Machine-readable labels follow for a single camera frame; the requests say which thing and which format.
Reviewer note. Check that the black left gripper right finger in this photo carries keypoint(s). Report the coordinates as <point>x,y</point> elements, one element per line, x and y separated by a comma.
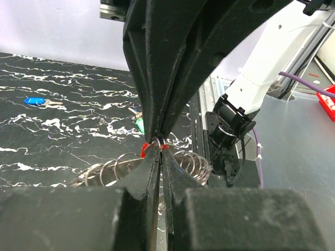
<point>201,218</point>

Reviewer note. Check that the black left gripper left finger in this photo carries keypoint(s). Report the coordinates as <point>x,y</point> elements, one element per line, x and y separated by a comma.
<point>120,217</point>

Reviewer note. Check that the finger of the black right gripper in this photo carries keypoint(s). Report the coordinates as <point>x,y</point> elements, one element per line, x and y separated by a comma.
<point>154,41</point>
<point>221,26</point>

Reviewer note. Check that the red tagged key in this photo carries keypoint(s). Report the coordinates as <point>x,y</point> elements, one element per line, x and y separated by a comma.
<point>146,148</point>

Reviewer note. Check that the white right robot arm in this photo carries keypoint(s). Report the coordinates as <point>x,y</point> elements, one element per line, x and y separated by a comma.
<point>237,108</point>

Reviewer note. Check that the green tagged key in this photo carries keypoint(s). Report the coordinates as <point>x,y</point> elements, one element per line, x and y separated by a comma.
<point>139,120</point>

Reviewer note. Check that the red plastic bin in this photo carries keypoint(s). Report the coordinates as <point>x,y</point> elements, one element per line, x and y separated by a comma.
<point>327,104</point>

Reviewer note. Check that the blue tagged key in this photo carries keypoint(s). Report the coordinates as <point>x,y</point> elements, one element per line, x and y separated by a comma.
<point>40,101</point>

